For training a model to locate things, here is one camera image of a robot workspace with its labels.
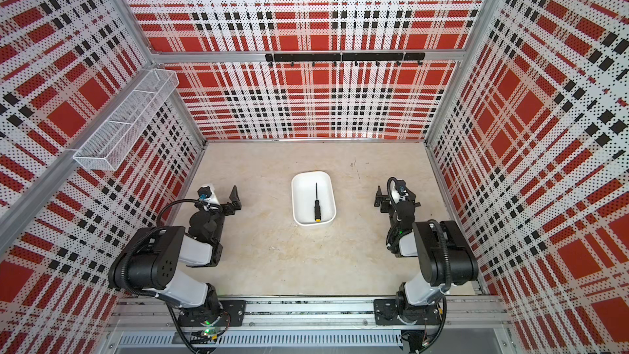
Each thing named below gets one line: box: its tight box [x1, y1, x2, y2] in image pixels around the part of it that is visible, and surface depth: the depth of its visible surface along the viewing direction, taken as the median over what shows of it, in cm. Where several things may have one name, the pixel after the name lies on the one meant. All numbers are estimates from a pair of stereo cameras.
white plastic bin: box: [290, 171, 337, 227], surface depth 102 cm
